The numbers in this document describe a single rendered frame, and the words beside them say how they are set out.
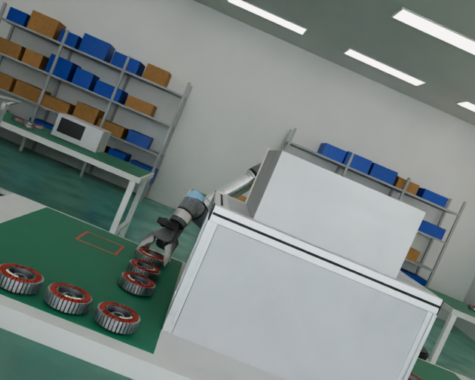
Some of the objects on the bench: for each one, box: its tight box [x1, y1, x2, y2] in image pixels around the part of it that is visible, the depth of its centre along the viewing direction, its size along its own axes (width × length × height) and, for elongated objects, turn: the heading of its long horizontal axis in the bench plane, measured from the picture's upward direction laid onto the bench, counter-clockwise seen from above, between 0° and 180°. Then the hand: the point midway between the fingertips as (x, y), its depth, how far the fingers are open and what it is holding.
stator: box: [135, 247, 164, 268], centre depth 191 cm, size 11×11×4 cm
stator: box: [118, 271, 155, 297], centre depth 155 cm, size 11×11×4 cm
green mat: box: [0, 207, 182, 354], centre depth 163 cm, size 94×61×1 cm, turn 102°
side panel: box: [396, 311, 437, 380], centre depth 152 cm, size 28×3×32 cm, turn 102°
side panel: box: [161, 209, 218, 334], centre depth 147 cm, size 28×3×32 cm, turn 102°
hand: (148, 258), depth 191 cm, fingers closed on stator, 13 cm apart
